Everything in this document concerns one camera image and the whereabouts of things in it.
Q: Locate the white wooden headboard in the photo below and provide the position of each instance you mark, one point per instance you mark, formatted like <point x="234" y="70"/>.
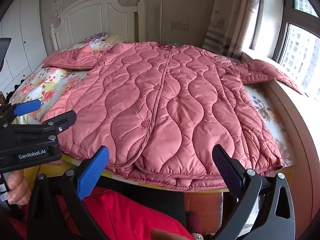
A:
<point x="100" y="15"/>

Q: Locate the black flat panel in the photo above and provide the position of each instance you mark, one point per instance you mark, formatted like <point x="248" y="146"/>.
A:
<point x="4" y="50"/>

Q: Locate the person's red jacket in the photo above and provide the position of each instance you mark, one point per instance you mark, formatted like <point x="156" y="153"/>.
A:
<point x="130" y="212"/>

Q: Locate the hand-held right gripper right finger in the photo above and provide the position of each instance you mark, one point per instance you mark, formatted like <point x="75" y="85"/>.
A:
<point x="226" y="170"/>

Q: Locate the person's left hand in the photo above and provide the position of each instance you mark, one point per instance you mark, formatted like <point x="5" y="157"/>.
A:
<point x="18" y="187"/>

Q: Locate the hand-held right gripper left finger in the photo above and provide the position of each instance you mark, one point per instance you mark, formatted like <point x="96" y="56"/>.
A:
<point x="93" y="172"/>

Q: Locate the patterned beige curtain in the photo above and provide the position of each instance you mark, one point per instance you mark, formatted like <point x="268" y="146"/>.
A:
<point x="232" y="17"/>

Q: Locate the brown wooden bed frame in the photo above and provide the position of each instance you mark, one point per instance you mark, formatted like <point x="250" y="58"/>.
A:
<point x="203" y="210"/>

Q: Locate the white wardrobe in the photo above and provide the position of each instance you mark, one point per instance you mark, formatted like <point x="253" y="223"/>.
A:
<point x="22" y="30"/>

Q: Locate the beige windowsill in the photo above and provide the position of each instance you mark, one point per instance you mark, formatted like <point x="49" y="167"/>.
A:
<point x="295" y="122"/>

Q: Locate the wall socket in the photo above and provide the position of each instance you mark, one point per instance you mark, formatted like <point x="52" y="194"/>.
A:
<point x="180" y="25"/>

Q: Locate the purple patterned pillow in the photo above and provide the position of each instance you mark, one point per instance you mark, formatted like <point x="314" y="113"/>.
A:
<point x="95" y="38"/>

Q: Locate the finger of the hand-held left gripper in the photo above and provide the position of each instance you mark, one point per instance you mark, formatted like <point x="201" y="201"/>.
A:
<point x="26" y="107"/>
<point x="57" y="123"/>

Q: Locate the floral bed sheet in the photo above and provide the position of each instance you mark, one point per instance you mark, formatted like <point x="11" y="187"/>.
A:
<point x="50" y="80"/>

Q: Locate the window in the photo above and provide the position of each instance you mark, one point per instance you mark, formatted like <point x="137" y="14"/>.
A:
<point x="297" y="42"/>

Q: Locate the beige plush pillow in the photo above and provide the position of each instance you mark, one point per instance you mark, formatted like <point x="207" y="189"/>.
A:
<point x="117" y="39"/>

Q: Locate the pink quilted coat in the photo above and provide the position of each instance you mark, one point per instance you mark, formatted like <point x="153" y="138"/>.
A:
<point x="162" y="105"/>

